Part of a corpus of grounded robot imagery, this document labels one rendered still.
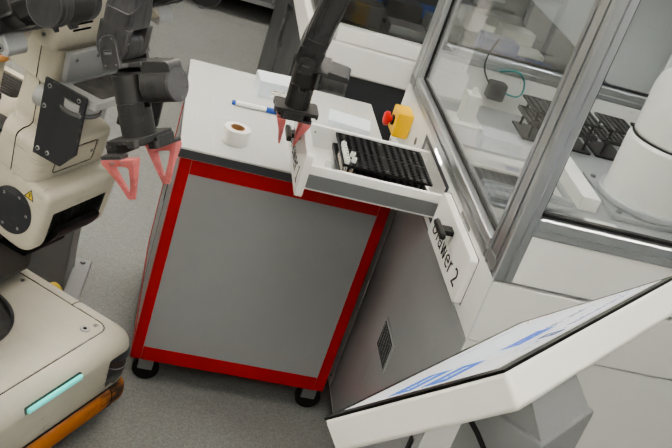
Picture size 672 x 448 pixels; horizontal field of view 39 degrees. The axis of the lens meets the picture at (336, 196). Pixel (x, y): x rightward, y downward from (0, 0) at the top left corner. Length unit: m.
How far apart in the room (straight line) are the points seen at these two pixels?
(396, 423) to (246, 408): 1.61
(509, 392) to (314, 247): 1.47
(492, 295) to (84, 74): 0.89
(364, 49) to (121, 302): 1.10
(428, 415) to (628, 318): 0.34
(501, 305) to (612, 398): 0.36
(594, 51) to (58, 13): 0.89
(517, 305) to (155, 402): 1.22
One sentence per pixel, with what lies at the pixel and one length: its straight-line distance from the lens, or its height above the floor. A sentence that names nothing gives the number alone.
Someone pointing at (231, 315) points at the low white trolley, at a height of 0.29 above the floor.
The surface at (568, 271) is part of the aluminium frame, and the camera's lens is 1.89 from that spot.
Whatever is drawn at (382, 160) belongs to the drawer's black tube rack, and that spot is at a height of 0.90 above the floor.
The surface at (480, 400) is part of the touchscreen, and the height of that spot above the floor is 1.15.
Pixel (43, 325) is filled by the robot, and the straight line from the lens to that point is 2.48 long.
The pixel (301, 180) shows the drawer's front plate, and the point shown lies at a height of 0.86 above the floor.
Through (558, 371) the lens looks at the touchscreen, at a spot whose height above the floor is 1.18.
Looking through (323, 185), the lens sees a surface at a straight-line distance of 2.17.
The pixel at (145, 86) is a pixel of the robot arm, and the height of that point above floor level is 1.18.
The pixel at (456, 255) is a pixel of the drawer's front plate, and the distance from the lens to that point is 2.01.
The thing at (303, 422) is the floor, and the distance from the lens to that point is 2.84.
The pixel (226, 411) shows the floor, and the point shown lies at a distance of 2.79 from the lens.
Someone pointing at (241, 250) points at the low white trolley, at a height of 0.50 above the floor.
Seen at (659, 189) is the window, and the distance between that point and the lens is 1.88.
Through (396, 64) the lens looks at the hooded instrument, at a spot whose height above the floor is 0.88.
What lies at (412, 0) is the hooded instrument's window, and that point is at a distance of 3.04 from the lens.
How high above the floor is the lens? 1.78
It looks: 26 degrees down
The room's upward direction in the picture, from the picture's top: 19 degrees clockwise
